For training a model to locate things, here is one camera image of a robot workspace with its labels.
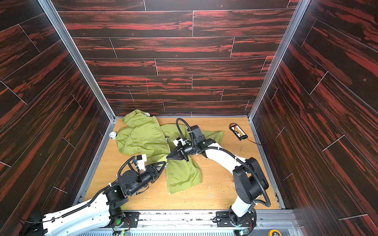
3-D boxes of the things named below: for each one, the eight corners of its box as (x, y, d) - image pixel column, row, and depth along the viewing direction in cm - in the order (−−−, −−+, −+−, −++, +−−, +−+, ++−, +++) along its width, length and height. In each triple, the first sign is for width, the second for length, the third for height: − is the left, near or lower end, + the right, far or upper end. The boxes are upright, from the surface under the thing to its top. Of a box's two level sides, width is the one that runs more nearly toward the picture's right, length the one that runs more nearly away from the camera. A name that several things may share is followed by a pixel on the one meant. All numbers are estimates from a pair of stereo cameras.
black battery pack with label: (240, 141, 107) (241, 139, 105) (229, 128, 115) (229, 126, 114) (247, 138, 109) (248, 136, 107) (236, 125, 117) (236, 123, 115)
